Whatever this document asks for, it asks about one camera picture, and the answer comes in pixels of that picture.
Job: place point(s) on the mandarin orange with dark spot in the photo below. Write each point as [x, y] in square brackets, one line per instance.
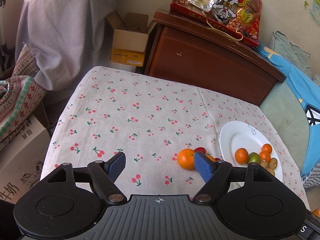
[211, 158]

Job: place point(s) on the orange round object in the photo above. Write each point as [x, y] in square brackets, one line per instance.
[316, 212]

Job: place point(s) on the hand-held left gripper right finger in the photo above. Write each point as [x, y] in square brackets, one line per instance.
[203, 166]

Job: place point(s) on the open cardboard box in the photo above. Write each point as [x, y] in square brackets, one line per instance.
[127, 40]

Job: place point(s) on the patterned striped blanket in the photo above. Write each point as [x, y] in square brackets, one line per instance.
[20, 97]

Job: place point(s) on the green pillow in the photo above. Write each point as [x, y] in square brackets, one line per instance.
[292, 50]

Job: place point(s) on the lilac curtain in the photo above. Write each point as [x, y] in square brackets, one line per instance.
[62, 30]

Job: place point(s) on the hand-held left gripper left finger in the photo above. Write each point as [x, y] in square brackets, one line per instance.
[116, 166]

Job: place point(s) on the white printed carton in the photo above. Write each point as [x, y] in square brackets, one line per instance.
[20, 160]

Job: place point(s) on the blue white woven cloth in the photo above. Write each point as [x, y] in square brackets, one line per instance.
[311, 176]

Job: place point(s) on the green jujube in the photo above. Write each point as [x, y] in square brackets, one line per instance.
[253, 157]

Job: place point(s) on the cherry print tablecloth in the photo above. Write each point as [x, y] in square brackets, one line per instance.
[125, 120]

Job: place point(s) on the brown kiwi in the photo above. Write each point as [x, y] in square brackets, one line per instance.
[264, 165]
[272, 163]
[270, 172]

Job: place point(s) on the red snack bag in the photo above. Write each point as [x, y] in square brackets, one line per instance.
[217, 5]

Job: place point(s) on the dark wooden cabinet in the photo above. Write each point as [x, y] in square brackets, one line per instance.
[200, 62]

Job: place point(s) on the green bed sheet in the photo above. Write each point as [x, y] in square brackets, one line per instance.
[285, 120]

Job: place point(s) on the white bucket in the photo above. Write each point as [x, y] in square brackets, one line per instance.
[122, 66]

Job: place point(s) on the white plate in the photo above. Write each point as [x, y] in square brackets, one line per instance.
[235, 137]

